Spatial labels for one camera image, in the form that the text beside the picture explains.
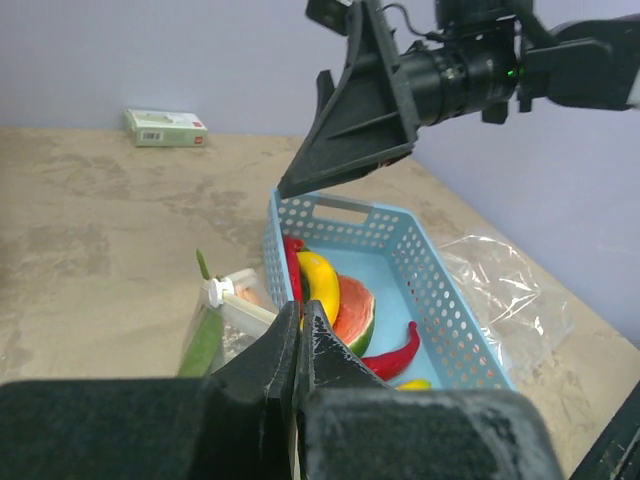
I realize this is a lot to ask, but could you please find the clear bag with orange zipper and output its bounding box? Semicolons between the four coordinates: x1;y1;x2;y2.
438;233;574;382

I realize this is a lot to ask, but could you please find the light blue plastic basket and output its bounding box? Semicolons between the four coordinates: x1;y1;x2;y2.
263;190;515;389

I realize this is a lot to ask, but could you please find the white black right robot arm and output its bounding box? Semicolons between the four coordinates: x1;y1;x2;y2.
278;1;639;198

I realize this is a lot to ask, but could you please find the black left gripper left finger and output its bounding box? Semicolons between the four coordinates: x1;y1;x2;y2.
1;302;300;479

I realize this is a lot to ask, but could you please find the watermelon slice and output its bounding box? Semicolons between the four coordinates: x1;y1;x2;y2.
333;274;376;357

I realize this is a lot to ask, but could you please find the yellow banana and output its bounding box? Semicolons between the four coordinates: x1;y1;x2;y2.
297;251;340;326
395;378;431;391

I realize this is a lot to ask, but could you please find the green leafy vegetable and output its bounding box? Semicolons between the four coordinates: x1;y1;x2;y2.
177;249;224;377

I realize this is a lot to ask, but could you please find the green and white small box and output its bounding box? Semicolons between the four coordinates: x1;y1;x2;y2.
124;109;208;148

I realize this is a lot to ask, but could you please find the black aluminium base frame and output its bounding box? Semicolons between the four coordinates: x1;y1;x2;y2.
570;384;640;480

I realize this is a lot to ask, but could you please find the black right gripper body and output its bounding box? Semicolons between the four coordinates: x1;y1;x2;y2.
401;19;518;126

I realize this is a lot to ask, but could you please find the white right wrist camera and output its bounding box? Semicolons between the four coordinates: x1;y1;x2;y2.
305;0;362;37

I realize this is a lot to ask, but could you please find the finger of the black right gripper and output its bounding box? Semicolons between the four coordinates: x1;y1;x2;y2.
278;1;418;196

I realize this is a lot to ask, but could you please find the orange purple papaya slice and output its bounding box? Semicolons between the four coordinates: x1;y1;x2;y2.
235;286;264;307

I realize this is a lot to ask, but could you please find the clear polka dot zip bag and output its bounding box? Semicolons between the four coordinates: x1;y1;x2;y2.
207;268;277;375

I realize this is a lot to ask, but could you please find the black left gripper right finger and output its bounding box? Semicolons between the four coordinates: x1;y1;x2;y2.
298;301;563;479

